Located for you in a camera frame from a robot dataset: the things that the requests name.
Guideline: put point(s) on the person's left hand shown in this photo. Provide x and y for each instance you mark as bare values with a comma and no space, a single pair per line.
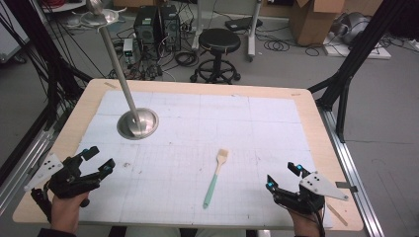
67,212

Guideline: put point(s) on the black metal frame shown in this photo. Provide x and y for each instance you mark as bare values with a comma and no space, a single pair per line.
355,59
49,62

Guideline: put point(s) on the white stand leg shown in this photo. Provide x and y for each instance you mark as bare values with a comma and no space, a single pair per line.
254,29
198,24

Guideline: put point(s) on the black computer tower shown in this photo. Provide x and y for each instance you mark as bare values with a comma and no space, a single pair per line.
171,28
145,28

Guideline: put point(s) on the cardboard box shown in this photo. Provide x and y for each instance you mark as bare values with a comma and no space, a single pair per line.
313,21

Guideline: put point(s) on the metal pole stand round base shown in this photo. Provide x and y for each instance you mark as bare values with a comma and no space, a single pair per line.
138,123

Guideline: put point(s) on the aluminium rail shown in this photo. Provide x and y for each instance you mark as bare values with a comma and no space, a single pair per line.
23,171
352,171

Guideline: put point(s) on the white grid mat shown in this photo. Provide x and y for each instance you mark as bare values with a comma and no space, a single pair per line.
204,131

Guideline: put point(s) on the small grey power supply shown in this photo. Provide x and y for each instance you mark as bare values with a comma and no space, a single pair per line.
128,51

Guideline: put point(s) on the white flat board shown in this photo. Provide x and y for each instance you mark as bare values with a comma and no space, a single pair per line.
362,49

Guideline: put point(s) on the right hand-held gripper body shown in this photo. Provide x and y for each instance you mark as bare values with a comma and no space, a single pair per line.
308,197

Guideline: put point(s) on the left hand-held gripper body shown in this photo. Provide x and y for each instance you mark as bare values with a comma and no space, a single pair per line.
70,179

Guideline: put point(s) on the person's right hand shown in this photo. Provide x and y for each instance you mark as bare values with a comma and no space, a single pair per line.
306,223

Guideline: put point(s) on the grey metal bracket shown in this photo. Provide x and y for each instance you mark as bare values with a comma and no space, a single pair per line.
346,186

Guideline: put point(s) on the flat black device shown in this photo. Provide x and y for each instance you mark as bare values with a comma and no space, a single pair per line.
243,23

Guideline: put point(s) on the thin wooden stick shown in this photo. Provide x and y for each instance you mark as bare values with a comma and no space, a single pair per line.
336,214

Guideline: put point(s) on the grey rounded machine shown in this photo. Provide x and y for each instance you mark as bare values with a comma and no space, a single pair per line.
352,28

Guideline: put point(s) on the black round stool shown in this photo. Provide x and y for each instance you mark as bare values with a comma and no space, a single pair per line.
219,41

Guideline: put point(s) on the round metal floor base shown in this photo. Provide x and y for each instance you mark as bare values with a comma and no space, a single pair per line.
102,18

